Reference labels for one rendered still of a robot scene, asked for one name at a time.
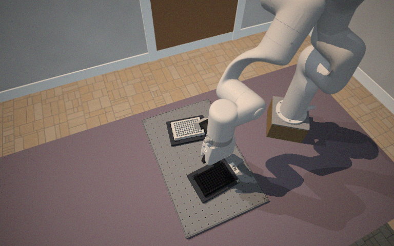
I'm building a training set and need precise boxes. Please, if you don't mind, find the white label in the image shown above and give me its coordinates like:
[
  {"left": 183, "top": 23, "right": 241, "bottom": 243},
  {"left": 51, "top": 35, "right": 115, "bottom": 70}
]
[{"left": 229, "top": 162, "right": 239, "bottom": 173}]

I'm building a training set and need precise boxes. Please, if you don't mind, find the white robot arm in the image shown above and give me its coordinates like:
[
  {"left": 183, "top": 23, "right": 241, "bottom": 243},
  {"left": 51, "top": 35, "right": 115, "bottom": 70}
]
[{"left": 194, "top": 0, "right": 366, "bottom": 148}]

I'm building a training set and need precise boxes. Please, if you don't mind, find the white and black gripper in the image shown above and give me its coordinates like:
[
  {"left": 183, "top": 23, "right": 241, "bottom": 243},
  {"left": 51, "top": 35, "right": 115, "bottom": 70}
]
[{"left": 201, "top": 135, "right": 235, "bottom": 168}]

